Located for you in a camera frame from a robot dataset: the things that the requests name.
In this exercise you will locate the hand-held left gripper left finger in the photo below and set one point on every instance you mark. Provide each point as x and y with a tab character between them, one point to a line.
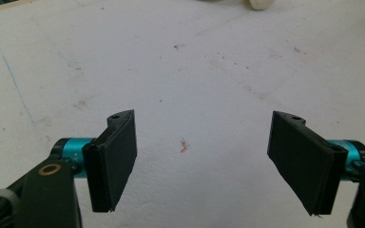
111	164

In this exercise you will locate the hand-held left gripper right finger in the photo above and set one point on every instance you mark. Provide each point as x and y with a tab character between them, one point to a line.
307	164

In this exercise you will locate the cream cloth with egg print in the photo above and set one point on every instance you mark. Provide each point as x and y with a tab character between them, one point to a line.
259	3

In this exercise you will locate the white table mat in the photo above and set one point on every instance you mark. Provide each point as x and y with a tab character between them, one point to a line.
183	79

